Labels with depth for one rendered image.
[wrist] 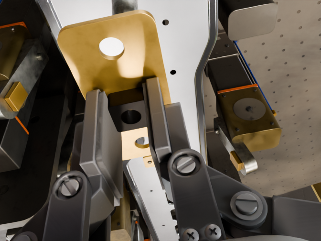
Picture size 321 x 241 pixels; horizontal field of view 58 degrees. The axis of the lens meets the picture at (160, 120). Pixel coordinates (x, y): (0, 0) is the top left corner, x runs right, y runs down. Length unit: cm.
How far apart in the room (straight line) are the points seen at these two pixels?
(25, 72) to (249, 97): 40
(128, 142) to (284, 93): 89
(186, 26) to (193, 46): 4
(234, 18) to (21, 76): 30
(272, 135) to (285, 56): 41
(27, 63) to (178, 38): 20
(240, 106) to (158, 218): 42
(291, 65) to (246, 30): 51
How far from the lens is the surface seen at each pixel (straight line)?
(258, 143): 56
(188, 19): 41
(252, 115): 56
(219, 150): 98
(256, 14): 45
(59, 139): 46
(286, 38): 89
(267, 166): 134
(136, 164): 62
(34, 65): 43
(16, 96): 38
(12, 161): 42
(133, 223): 82
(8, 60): 41
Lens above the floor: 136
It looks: 43 degrees down
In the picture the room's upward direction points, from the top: 171 degrees clockwise
